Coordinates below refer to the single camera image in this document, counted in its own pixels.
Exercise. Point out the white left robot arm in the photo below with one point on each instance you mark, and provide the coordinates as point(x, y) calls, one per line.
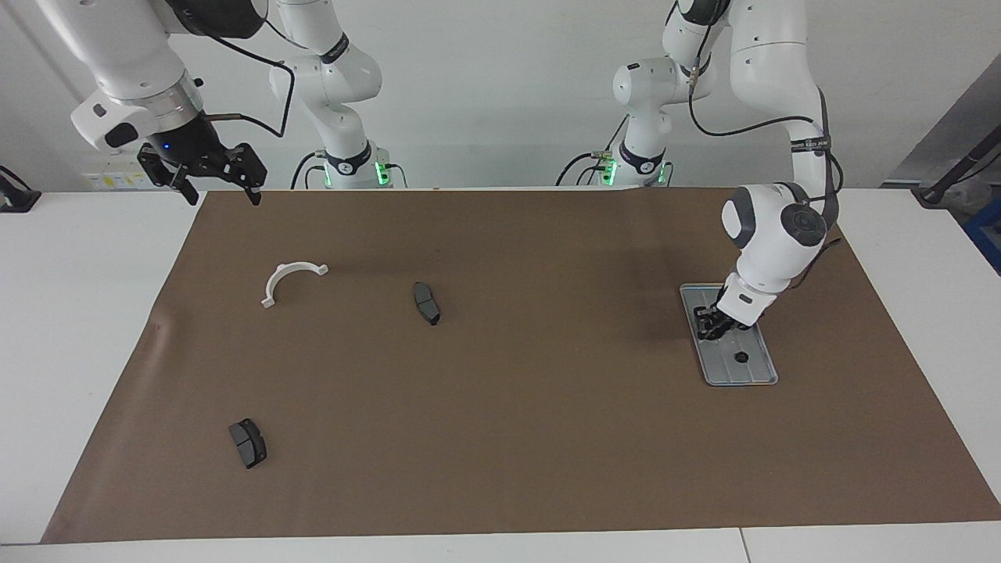
point(770, 78)

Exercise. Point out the grey metal tray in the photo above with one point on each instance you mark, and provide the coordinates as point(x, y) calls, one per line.
point(727, 371)

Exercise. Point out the blue box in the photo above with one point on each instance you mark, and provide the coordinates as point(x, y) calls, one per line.
point(989, 234)

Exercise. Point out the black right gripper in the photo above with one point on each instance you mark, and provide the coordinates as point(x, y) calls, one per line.
point(199, 152)

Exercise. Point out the black stand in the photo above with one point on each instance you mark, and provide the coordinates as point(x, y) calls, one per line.
point(938, 191)

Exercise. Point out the black table clamp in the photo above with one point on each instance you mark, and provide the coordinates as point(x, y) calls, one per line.
point(17, 199)

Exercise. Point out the brown table mat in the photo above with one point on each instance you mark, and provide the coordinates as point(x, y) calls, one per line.
point(547, 438)

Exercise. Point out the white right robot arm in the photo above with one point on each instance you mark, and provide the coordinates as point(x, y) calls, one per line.
point(117, 47)

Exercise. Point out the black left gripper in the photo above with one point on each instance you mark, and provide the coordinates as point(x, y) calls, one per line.
point(723, 320)

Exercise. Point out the grey slanted panel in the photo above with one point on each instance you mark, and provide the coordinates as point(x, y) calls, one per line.
point(962, 117)

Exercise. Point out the dark grey brake pad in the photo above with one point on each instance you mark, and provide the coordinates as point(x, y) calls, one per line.
point(426, 303)
point(248, 443)

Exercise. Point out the white curved plastic bracket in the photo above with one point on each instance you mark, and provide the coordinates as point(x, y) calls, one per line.
point(275, 279)

